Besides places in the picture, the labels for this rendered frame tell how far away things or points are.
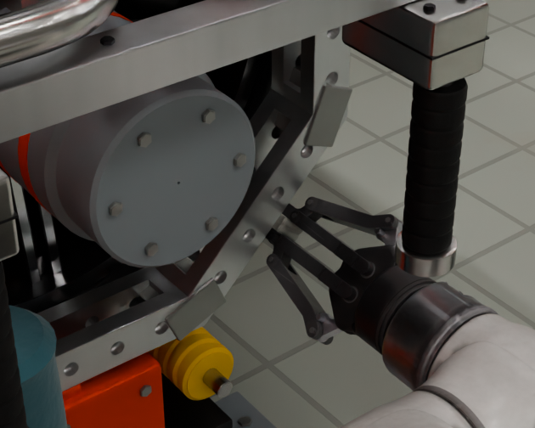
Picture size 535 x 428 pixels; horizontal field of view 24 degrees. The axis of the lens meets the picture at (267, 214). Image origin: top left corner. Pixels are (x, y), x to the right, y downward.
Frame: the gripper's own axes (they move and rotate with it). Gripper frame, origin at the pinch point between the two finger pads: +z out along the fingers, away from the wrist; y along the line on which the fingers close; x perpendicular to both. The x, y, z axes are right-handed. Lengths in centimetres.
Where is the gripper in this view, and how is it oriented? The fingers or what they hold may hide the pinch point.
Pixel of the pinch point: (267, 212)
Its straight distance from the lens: 114.7
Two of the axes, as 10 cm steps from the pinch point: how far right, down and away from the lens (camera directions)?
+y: 5.6, -8.2, -0.5
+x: -5.7, -3.4, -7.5
